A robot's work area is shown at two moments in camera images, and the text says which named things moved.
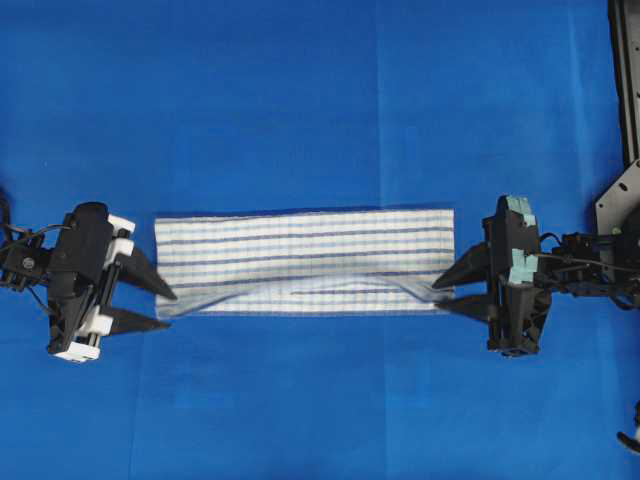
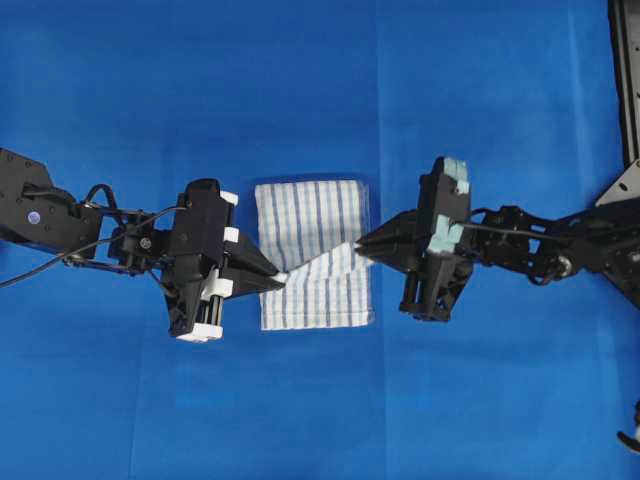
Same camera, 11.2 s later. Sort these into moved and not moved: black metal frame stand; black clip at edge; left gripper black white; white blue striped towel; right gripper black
Moved: right gripper black; white blue striped towel; left gripper black white
Not moved: black clip at edge; black metal frame stand
